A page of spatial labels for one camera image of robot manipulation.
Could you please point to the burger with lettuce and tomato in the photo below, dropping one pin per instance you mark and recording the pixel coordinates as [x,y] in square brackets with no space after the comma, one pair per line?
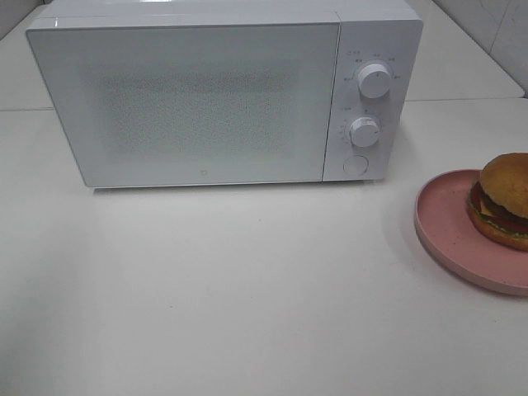
[497,201]

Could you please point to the white upper power knob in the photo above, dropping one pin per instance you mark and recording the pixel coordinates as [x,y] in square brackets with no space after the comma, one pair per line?
[374,80]

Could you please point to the round white door release button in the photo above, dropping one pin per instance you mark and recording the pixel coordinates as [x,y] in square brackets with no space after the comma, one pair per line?
[356,165]

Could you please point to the white microwave oven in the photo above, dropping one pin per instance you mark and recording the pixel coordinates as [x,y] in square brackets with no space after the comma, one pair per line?
[369,31]

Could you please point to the white timer knob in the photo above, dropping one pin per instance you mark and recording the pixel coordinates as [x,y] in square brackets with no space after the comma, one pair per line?
[365,131]

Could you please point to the pink speckled plate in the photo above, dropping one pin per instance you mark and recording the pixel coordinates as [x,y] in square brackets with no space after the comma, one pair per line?
[446,231]

